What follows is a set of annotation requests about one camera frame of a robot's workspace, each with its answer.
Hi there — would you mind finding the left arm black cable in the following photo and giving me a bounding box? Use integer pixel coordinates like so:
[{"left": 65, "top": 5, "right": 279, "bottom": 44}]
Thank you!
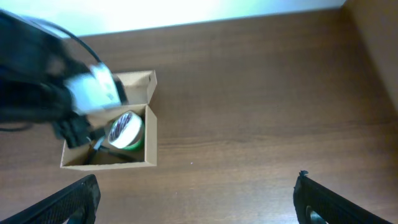
[{"left": 30, "top": 17, "right": 103, "bottom": 65}]

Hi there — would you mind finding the black white marker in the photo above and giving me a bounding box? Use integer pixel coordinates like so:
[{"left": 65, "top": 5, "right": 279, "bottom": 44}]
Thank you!
[{"left": 86, "top": 136, "right": 106, "bottom": 164}]

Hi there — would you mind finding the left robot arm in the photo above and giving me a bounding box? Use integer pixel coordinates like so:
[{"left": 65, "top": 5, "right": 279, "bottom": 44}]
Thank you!
[{"left": 1, "top": 11, "right": 104, "bottom": 148}]

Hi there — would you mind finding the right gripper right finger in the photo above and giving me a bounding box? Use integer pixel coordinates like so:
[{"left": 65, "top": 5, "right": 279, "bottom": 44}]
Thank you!
[{"left": 293, "top": 170, "right": 391, "bottom": 224}]

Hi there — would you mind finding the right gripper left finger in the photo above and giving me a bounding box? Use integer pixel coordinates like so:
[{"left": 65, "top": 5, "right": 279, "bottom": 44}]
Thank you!
[{"left": 1, "top": 174, "right": 101, "bottom": 224}]

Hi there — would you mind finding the green tape roll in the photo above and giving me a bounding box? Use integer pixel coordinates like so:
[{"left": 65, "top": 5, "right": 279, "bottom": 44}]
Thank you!
[{"left": 108, "top": 110, "right": 146, "bottom": 152}]

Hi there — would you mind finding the black pen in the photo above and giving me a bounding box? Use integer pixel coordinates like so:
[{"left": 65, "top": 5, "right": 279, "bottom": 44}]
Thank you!
[{"left": 98, "top": 146, "right": 137, "bottom": 162}]

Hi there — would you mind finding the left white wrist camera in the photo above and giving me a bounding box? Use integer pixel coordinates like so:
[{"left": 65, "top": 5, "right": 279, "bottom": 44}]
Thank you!
[{"left": 65, "top": 63, "right": 127, "bottom": 115}]

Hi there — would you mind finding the cardboard box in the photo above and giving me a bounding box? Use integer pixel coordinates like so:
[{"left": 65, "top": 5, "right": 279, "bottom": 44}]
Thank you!
[{"left": 60, "top": 70, "right": 157, "bottom": 171}]

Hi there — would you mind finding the white masking tape roll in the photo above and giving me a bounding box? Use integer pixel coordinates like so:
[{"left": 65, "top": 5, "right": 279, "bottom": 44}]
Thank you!
[{"left": 107, "top": 110, "right": 145, "bottom": 149}]

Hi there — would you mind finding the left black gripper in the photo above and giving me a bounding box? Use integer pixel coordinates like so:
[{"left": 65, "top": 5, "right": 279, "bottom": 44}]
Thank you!
[{"left": 52, "top": 113, "right": 106, "bottom": 149}]

